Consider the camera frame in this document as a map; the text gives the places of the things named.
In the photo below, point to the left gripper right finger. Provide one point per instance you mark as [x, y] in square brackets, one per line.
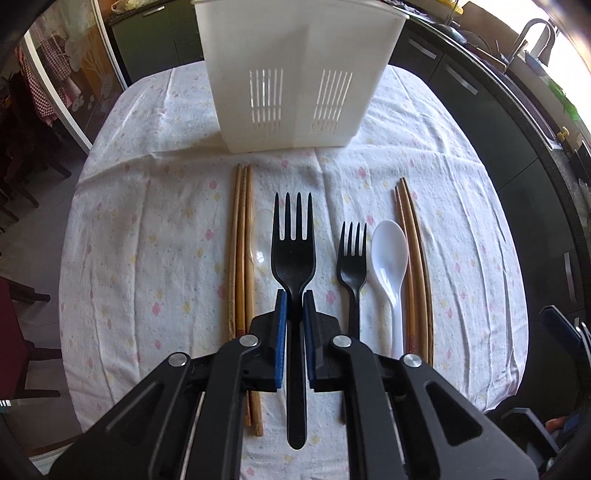
[324, 373]

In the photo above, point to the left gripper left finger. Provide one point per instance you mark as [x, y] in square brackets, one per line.
[266, 366]

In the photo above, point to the large black plastic fork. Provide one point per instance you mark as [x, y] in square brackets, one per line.
[293, 266]

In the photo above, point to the small black plastic fork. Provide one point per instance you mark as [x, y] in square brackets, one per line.
[352, 271]

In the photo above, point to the white plastic spoon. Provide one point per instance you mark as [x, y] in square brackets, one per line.
[389, 255]

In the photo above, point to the white floral tablecloth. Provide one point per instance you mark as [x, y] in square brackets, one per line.
[144, 262]

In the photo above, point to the dark red wooden chair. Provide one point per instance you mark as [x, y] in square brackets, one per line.
[17, 352]

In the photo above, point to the white plastic utensil holder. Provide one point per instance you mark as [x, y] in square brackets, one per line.
[294, 74]

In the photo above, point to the sliding glass door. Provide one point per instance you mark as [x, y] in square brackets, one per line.
[68, 58]

